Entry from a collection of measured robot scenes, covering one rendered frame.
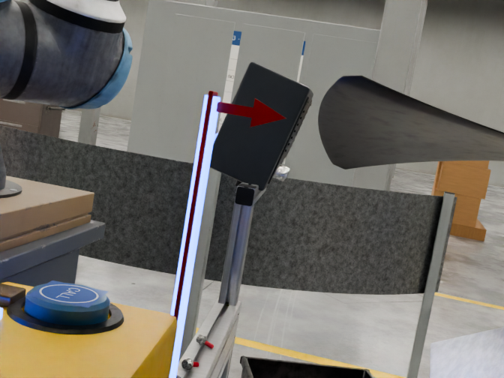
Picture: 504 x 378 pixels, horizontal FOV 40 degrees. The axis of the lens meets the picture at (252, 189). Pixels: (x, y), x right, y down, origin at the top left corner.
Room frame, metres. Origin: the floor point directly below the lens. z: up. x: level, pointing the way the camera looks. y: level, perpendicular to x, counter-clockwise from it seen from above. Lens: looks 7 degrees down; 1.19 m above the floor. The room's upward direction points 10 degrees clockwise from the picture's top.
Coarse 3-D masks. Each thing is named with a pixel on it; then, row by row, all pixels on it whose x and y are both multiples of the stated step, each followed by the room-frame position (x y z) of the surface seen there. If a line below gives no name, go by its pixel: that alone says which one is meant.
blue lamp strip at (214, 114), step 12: (216, 108) 0.57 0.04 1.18; (216, 120) 0.58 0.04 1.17; (204, 156) 0.56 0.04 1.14; (204, 168) 0.56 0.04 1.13; (204, 180) 0.57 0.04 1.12; (204, 192) 0.58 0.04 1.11; (192, 240) 0.56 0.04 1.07; (192, 252) 0.56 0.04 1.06; (192, 264) 0.57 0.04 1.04; (180, 312) 0.56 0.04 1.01; (180, 324) 0.56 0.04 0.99; (180, 336) 0.57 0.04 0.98; (180, 348) 0.58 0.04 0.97
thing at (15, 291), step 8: (0, 288) 0.33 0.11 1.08; (8, 288) 0.33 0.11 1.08; (16, 288) 0.33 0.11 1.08; (24, 288) 0.34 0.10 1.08; (0, 296) 0.32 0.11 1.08; (8, 296) 0.32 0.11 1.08; (16, 296) 0.32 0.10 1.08; (24, 296) 0.33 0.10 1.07; (0, 304) 0.32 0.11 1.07; (8, 304) 0.32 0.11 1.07
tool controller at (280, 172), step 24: (264, 72) 1.14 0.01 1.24; (240, 96) 1.15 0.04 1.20; (264, 96) 1.14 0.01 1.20; (288, 96) 1.14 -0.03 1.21; (312, 96) 1.36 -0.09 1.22; (240, 120) 1.14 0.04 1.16; (288, 120) 1.14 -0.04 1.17; (216, 144) 1.15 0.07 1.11; (240, 144) 1.14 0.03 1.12; (264, 144) 1.14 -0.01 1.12; (288, 144) 1.16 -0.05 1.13; (216, 168) 1.15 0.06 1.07; (240, 168) 1.14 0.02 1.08; (264, 168) 1.14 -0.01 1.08; (288, 168) 1.22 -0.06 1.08
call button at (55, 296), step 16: (32, 288) 0.32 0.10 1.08; (48, 288) 0.33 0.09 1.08; (64, 288) 0.33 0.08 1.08; (80, 288) 0.34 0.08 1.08; (32, 304) 0.31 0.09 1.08; (48, 304) 0.31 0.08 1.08; (64, 304) 0.31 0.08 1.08; (80, 304) 0.31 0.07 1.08; (96, 304) 0.32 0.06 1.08; (48, 320) 0.31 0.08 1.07; (64, 320) 0.31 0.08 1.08; (80, 320) 0.31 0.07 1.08; (96, 320) 0.31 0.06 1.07
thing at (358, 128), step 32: (352, 96) 0.50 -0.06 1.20; (384, 96) 0.48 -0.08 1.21; (320, 128) 0.60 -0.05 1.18; (352, 128) 0.58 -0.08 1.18; (384, 128) 0.56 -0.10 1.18; (416, 128) 0.54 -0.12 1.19; (448, 128) 0.51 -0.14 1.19; (480, 128) 0.48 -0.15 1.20; (352, 160) 0.66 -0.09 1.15; (384, 160) 0.66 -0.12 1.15; (416, 160) 0.65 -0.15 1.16; (448, 160) 0.64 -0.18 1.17
